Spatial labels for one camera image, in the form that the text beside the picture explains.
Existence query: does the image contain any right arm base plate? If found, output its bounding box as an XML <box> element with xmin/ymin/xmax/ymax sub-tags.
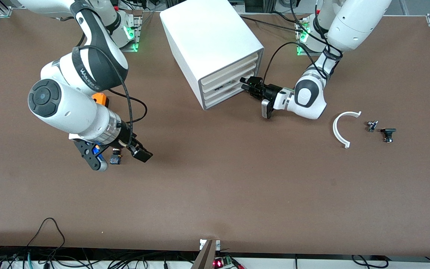
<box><xmin>120</xmin><ymin>15</ymin><xmax>143</xmax><ymax>52</ymax></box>

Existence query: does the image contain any black looped cable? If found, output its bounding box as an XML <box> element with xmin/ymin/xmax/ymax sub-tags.
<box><xmin>27</xmin><ymin>217</ymin><xmax>66</xmax><ymax>258</ymax></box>

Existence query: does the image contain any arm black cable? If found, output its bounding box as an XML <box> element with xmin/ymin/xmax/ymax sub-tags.
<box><xmin>262</xmin><ymin>0</ymin><xmax>344</xmax><ymax>87</ymax></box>
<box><xmin>72</xmin><ymin>32</ymin><xmax>148</xmax><ymax>148</ymax></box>

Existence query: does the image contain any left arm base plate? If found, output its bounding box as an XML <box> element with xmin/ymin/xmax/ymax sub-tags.
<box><xmin>296</xmin><ymin>18</ymin><xmax>314</xmax><ymax>56</ymax></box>

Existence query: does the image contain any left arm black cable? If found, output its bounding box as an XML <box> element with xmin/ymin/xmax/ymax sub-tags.
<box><xmin>262</xmin><ymin>0</ymin><xmax>344</xmax><ymax>87</ymax></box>

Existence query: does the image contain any circuit board with red light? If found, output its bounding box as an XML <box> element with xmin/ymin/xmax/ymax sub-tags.
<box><xmin>214</xmin><ymin>256</ymin><xmax>235</xmax><ymax>269</ymax></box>

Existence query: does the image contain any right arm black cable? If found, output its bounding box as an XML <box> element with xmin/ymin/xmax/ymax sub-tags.
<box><xmin>72</xmin><ymin>32</ymin><xmax>148</xmax><ymax>148</ymax></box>

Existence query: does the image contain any grey metal camera beam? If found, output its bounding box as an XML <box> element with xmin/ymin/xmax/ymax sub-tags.
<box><xmin>191</xmin><ymin>240</ymin><xmax>216</xmax><ymax>269</ymax></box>

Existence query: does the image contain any small black button part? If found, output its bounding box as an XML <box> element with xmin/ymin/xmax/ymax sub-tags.
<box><xmin>380</xmin><ymin>128</ymin><xmax>397</xmax><ymax>143</ymax></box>

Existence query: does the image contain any black table cable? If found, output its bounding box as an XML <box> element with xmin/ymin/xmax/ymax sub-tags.
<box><xmin>239</xmin><ymin>11</ymin><xmax>307</xmax><ymax>33</ymax></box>

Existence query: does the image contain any orange button enclosure box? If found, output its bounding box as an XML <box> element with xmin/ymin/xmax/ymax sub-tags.
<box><xmin>92</xmin><ymin>93</ymin><xmax>109</xmax><ymax>108</ymax></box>

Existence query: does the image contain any small metal bracket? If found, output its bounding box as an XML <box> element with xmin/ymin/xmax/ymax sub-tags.
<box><xmin>199</xmin><ymin>239</ymin><xmax>221</xmax><ymax>251</ymax></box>

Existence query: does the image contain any white curved plastic arc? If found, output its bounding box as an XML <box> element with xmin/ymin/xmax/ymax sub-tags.
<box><xmin>333</xmin><ymin>111</ymin><xmax>362</xmax><ymax>149</ymax></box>

